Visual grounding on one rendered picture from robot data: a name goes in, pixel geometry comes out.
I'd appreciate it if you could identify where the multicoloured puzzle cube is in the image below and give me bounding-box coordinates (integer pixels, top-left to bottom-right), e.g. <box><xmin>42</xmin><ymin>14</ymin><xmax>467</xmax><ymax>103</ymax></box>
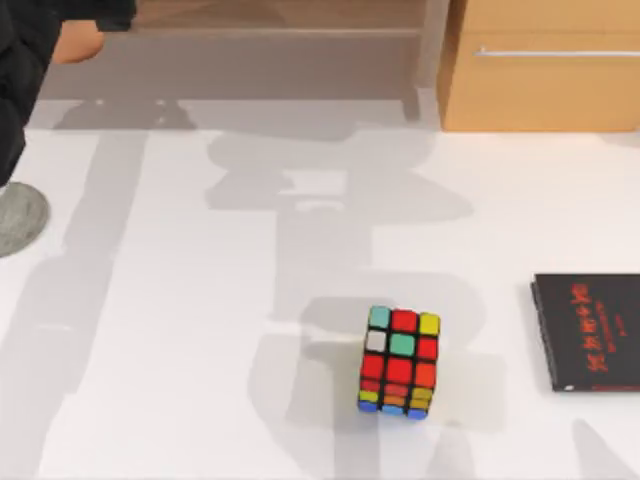
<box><xmin>356</xmin><ymin>304</ymin><xmax>443</xmax><ymax>421</ymax></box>

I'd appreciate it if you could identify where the pale wooden cupboard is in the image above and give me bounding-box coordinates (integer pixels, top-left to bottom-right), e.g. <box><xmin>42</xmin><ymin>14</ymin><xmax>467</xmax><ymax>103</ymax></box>
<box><xmin>436</xmin><ymin>0</ymin><xmax>640</xmax><ymax>134</ymax></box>

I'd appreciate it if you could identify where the wooden open shelf cabinet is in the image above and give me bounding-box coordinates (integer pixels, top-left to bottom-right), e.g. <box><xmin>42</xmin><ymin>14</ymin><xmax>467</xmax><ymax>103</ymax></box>
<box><xmin>35</xmin><ymin>0</ymin><xmax>452</xmax><ymax>103</ymax></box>

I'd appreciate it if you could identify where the pale wooden drawer front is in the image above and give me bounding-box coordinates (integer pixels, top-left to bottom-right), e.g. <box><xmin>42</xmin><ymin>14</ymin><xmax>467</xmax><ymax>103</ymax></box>
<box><xmin>458</xmin><ymin>0</ymin><xmax>640</xmax><ymax>34</ymax></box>
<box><xmin>451</xmin><ymin>33</ymin><xmax>640</xmax><ymax>133</ymax></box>

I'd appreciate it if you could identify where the black book with red lettering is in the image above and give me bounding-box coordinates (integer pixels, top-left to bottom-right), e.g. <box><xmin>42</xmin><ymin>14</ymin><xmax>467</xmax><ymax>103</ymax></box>
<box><xmin>529</xmin><ymin>272</ymin><xmax>640</xmax><ymax>394</ymax></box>

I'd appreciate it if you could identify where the grey round coaster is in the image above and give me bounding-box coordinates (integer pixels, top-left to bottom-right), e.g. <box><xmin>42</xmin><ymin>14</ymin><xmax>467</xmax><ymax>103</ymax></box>
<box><xmin>0</xmin><ymin>181</ymin><xmax>52</xmax><ymax>259</ymax></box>

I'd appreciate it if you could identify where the orange-brown bread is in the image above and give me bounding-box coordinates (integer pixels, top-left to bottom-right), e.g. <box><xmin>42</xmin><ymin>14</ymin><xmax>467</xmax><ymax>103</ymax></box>
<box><xmin>51</xmin><ymin>22</ymin><xmax>105</xmax><ymax>66</ymax></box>

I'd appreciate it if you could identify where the long metal handle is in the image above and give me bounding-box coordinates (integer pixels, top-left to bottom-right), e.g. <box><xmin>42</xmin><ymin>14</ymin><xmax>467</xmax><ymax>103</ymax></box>
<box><xmin>473</xmin><ymin>47</ymin><xmax>640</xmax><ymax>58</ymax></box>

